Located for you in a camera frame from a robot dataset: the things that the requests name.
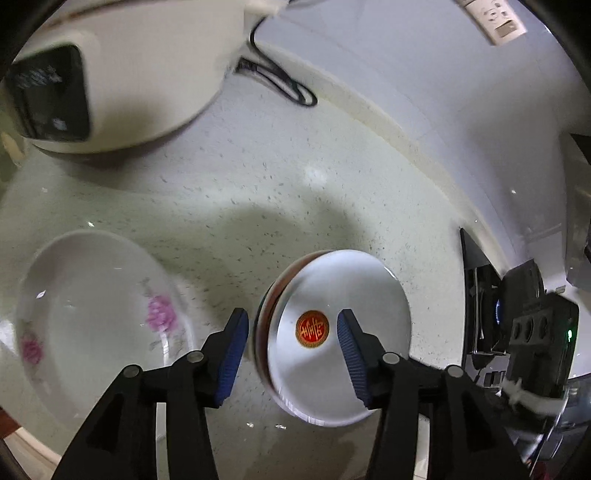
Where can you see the black stove pan support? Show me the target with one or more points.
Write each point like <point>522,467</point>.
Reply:
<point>482,300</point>

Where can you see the black gas stove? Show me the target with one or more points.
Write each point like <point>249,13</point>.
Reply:
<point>468,258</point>

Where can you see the red banded white bowl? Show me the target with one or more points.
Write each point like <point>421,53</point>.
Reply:
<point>314,378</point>

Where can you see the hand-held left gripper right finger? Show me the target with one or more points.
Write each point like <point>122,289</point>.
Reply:
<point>348,355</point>

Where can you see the white floral plate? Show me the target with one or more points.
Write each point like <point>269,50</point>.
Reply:
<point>92,314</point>

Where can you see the beige rice cooker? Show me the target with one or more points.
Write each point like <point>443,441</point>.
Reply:
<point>138,69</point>

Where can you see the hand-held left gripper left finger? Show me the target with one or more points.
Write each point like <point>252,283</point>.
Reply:
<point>233,355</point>

